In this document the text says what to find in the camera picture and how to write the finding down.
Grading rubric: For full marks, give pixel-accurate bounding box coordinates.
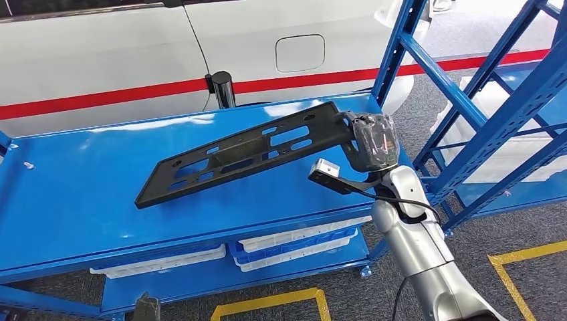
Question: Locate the robot left hand grey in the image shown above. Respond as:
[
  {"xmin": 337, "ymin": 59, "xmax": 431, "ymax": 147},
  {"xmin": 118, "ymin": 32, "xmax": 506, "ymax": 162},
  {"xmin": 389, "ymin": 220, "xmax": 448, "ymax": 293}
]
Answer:
[{"xmin": 132, "ymin": 292, "xmax": 161, "ymax": 321}]

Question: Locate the robot right hand grey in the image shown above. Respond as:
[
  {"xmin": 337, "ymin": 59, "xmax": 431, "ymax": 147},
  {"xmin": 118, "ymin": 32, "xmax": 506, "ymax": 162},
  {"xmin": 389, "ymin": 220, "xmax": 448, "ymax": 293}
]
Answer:
[{"xmin": 341, "ymin": 111, "xmax": 400, "ymax": 174}]

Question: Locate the black slotted plate part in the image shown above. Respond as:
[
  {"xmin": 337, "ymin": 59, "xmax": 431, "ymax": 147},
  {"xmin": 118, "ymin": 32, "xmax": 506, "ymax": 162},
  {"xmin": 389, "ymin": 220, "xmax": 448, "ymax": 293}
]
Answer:
[{"xmin": 134, "ymin": 101, "xmax": 355, "ymax": 210}]

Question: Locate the blue metal shelf rack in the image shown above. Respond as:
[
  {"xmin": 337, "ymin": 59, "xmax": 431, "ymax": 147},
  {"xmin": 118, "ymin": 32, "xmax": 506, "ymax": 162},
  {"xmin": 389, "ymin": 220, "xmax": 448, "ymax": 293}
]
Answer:
[
  {"xmin": 371, "ymin": 0, "xmax": 567, "ymax": 238},
  {"xmin": 0, "ymin": 90, "xmax": 417, "ymax": 321}
]

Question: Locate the clear plastic hand wrap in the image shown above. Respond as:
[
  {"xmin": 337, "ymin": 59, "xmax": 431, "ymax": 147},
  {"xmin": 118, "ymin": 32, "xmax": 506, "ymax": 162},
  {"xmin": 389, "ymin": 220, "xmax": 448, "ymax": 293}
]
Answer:
[{"xmin": 350, "ymin": 112, "xmax": 400, "ymax": 173}]

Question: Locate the white car fuel flap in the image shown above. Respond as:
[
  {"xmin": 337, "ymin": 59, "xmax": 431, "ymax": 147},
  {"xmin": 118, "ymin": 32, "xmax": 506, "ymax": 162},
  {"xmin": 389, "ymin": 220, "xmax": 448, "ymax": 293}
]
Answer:
[{"xmin": 275, "ymin": 34, "xmax": 326, "ymax": 73}]

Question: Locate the yellow tape floor square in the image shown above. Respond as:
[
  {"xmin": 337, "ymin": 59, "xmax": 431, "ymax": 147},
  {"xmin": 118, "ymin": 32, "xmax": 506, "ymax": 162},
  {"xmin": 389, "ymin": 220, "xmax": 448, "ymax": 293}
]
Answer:
[
  {"xmin": 210, "ymin": 288, "xmax": 332, "ymax": 321},
  {"xmin": 487, "ymin": 241, "xmax": 567, "ymax": 321}
]

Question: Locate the blue plastic crate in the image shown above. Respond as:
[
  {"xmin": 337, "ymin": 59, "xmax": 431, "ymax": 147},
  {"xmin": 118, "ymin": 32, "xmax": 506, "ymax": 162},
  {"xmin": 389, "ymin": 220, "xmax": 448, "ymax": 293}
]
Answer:
[{"xmin": 228, "ymin": 227, "xmax": 359, "ymax": 265}]

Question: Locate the white car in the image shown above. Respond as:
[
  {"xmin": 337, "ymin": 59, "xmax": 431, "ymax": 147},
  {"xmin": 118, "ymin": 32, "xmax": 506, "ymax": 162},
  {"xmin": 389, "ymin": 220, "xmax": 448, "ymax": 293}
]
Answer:
[{"xmin": 0, "ymin": 0, "xmax": 435, "ymax": 138}]

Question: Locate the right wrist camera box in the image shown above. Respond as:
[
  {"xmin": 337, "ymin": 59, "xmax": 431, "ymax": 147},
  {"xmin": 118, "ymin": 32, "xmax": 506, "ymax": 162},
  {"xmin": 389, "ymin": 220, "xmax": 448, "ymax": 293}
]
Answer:
[{"xmin": 308, "ymin": 158, "xmax": 384, "ymax": 196}]

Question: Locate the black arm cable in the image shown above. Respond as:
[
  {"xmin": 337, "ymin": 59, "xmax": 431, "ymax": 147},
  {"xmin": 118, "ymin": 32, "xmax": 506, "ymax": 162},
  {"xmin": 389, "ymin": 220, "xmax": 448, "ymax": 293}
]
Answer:
[{"xmin": 352, "ymin": 188, "xmax": 443, "ymax": 321}]

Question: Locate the black glossy cylinder post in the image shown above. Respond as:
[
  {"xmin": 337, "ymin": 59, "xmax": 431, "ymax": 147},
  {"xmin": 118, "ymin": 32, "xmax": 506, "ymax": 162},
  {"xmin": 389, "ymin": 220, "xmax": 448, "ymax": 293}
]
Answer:
[{"xmin": 205, "ymin": 70, "xmax": 237, "ymax": 110}]

